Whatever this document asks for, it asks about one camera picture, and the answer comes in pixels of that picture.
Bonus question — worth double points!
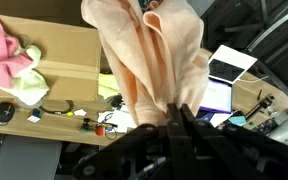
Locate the pink cloth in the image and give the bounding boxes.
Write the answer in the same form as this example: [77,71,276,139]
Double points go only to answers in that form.
[0,16,34,90]

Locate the teal paper piece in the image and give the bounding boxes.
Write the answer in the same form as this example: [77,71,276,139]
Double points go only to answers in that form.
[228,114,248,128]

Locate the orange ball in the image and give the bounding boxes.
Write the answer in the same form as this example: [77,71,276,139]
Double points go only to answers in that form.
[95,124,105,137]

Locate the white paper stack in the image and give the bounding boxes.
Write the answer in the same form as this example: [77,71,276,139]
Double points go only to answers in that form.
[97,105,139,134]

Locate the silver laptop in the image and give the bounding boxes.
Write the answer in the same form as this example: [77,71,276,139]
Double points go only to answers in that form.
[198,44,259,115]

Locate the green black small device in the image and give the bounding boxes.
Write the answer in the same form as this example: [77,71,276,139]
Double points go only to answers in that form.
[79,117,96,134]

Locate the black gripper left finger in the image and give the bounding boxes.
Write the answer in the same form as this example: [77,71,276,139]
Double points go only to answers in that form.
[72,103,189,180]

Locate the white paper scrap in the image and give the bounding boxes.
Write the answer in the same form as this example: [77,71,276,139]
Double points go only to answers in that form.
[73,108,88,117]

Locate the black cable loop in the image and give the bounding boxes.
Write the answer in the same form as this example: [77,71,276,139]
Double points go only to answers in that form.
[38,99,75,116]

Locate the grey conference chair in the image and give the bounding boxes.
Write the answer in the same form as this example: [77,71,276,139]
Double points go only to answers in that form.
[0,134,64,180]

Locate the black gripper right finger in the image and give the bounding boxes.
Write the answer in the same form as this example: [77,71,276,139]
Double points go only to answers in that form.
[180,103,288,180]

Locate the cream white cloth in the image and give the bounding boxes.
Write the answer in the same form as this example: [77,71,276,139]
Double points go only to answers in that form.
[0,44,51,106]

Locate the black metal tool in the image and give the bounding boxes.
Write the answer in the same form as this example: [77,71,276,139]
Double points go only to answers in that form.
[243,94,276,122]

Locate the peach cloth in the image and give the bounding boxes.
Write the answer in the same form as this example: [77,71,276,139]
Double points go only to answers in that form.
[80,0,211,127]

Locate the large cardboard box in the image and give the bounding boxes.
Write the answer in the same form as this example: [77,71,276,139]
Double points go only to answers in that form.
[0,12,102,103]

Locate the pale yellow sheets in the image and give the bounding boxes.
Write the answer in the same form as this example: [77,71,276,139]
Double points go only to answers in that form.
[98,73,121,100]

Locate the black mesh chair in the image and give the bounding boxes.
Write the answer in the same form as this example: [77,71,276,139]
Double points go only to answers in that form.
[217,0,288,101]

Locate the Rubik's cube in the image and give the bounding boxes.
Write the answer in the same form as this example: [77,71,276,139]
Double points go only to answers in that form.
[26,108,44,124]

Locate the round black speaker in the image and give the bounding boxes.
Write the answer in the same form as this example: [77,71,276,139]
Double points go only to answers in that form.
[0,101,16,123]

